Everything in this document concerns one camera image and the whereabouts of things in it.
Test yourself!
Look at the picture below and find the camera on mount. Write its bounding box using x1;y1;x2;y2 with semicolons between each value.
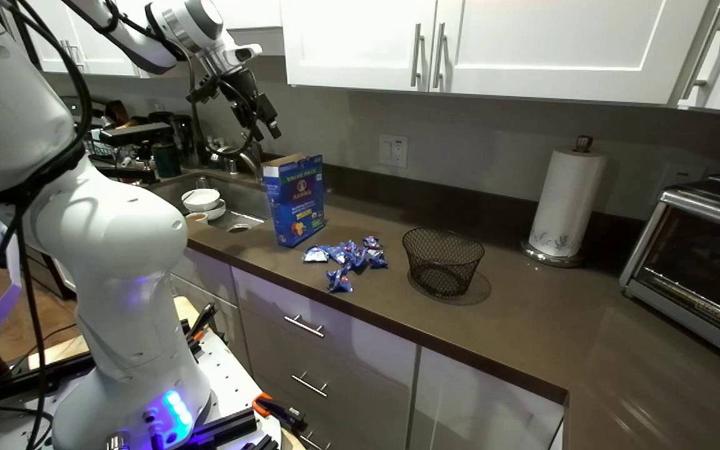
98;122;174;183

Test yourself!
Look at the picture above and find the heap of blue snack packets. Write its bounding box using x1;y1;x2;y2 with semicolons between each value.
302;236;390;294

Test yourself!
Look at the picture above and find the silver drawer handle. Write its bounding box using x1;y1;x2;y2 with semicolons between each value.
283;314;326;339
291;372;330;398

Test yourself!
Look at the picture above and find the grey lower cabinet door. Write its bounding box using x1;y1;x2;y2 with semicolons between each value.
407;346;567;450

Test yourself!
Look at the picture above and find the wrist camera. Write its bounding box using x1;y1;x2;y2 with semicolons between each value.
186;75;221;104

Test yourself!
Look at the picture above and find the metal paper towel holder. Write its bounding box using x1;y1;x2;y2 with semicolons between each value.
520;135;596;269

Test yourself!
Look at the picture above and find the white wall socket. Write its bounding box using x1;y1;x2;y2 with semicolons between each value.
378;134;409;169

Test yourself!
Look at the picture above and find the toaster oven door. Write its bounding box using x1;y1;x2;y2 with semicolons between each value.
621;199;720;371

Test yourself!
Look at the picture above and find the large white bowl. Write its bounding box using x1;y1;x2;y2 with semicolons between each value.
181;188;221;213

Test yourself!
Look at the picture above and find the steel sink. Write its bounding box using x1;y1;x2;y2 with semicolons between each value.
146;171;274;236

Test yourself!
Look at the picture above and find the orange and black clamp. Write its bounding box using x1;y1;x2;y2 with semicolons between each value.
252;392;308;433

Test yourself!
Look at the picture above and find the black coffee maker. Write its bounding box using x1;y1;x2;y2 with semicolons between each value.
147;111;201;168

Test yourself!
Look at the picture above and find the black wire basket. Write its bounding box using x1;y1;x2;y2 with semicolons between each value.
402;227;486;299

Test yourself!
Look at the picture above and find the silver toaster oven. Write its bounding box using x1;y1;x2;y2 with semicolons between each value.
619;171;720;374

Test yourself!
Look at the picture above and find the paper towel roll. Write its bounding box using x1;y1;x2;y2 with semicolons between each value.
528;148;608;258

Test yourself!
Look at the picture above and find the blue cardboard snack box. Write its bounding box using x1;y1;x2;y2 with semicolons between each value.
262;153;327;249

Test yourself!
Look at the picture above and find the silver cabinet door handle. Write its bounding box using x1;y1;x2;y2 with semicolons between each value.
681;6;720;101
432;22;449;90
410;22;427;89

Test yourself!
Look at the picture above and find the white upper cabinet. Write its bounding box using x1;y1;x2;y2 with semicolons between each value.
22;0;151;79
279;0;720;116

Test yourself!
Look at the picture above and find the silver tap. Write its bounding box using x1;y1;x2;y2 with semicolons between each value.
209;140;265;183

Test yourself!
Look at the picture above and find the grey drawer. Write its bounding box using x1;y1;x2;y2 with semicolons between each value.
240;310;416;450
231;267;418;389

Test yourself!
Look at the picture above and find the dark green tumbler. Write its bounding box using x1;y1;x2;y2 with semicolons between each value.
151;142;183;179

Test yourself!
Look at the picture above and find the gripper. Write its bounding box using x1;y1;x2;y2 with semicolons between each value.
219;66;283;144

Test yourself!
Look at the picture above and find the toaster oven door handle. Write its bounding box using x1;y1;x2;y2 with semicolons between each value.
659;190;720;237

